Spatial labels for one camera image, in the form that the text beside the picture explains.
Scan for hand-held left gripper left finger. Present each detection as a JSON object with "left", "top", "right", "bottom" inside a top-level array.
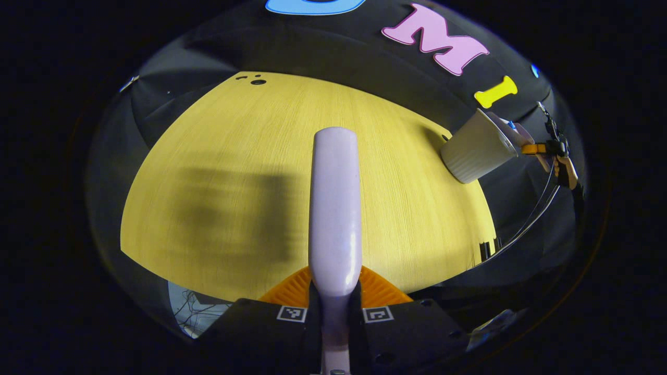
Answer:
[{"left": 201, "top": 267, "right": 322, "bottom": 373}]

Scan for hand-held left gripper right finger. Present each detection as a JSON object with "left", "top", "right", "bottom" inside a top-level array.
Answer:
[{"left": 351, "top": 266, "right": 467, "bottom": 373}]

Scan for white ribbed garbage bin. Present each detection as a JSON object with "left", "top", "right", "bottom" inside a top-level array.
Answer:
[{"left": 439, "top": 108, "right": 522, "bottom": 184}]

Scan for wooden desktop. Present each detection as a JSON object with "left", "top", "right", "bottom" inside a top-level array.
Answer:
[{"left": 120, "top": 71, "right": 497, "bottom": 303}]

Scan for thin black floor cables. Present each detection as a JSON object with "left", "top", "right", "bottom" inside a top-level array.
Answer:
[{"left": 175, "top": 289, "right": 230, "bottom": 334}]

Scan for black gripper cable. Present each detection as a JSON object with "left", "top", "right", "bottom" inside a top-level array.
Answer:
[{"left": 487, "top": 159, "right": 562, "bottom": 261}]

